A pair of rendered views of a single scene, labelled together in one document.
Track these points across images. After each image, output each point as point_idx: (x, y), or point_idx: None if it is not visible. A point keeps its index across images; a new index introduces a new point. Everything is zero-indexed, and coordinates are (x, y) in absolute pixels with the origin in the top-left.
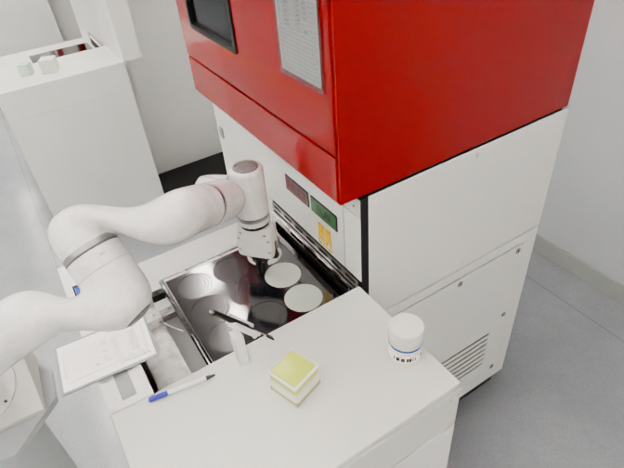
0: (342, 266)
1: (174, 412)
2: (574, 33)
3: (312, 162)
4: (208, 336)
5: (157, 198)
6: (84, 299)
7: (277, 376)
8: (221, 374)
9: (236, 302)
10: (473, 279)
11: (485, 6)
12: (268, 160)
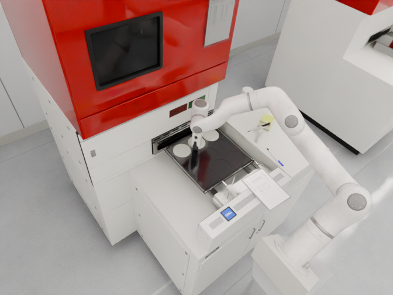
0: None
1: (284, 158)
2: None
3: (213, 74)
4: (237, 164)
5: (276, 94)
6: (307, 127)
7: (272, 122)
8: (265, 147)
9: (216, 157)
10: None
11: None
12: (154, 117)
